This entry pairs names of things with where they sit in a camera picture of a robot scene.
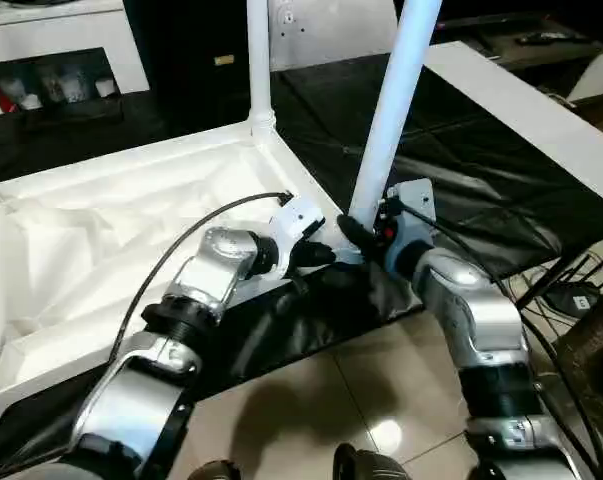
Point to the dark robot left foot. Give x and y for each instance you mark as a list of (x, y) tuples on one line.
[(220, 471)]

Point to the white glass-door cabinet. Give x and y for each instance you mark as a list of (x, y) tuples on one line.
[(56, 35)]

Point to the black stand leg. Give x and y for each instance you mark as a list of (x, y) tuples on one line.
[(561, 280)]

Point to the white plastic table leg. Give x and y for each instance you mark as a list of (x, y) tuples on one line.
[(259, 60), (391, 100)]

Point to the white box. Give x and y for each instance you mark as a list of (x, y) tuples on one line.
[(598, 75)]

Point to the red bottle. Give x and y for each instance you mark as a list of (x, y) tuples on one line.
[(3, 100)]

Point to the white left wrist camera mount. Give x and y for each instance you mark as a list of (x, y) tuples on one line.
[(296, 220)]

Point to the black box with gold label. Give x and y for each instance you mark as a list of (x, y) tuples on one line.
[(181, 50)]

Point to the white plastic table top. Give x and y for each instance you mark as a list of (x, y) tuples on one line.
[(106, 210)]

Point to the white flat board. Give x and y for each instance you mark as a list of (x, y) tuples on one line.
[(531, 100)]

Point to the black floor device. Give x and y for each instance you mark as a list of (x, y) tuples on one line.
[(573, 301)]

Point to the black work mat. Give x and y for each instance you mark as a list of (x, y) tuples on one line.
[(481, 165)]

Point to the dark robot foot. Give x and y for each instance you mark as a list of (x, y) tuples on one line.
[(376, 462), (220, 471)]

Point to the brown woven stool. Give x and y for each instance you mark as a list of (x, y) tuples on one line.
[(596, 360)]

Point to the dark robot right foot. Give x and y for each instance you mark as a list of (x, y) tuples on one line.
[(376, 462)]

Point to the black remote control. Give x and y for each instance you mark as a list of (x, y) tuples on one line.
[(548, 38)]

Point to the dark low table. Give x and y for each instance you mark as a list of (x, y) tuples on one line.
[(531, 45)]

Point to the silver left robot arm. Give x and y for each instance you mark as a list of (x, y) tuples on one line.
[(206, 270)]

